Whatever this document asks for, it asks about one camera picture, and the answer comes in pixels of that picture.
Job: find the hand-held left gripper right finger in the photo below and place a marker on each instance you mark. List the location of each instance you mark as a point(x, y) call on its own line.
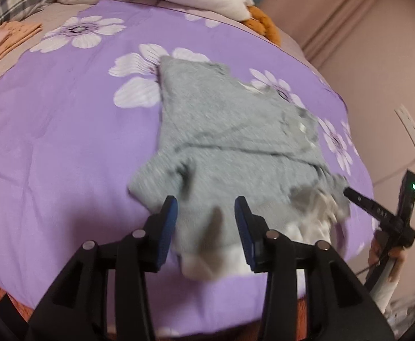
point(243, 231)

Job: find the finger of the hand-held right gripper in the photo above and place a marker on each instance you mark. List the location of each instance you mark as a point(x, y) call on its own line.
point(362, 202)

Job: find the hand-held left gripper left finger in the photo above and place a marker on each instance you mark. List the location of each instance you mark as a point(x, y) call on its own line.
point(166, 227)

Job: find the grey printed sweatshirt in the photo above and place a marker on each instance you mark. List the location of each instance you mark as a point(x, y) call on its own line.
point(228, 142)

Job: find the person's right hand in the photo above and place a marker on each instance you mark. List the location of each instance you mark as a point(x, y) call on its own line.
point(398, 263)

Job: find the purple floral blanket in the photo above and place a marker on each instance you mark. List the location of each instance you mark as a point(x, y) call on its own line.
point(69, 131)

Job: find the pink curtain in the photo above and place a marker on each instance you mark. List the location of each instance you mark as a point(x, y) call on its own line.
point(317, 7)

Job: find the folded orange garment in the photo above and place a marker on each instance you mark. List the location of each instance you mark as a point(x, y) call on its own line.
point(15, 35)

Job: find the bed with mauve sheet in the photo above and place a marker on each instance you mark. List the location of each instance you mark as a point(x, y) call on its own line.
point(51, 10)

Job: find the white wall socket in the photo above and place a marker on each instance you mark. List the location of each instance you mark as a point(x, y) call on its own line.
point(411, 131)

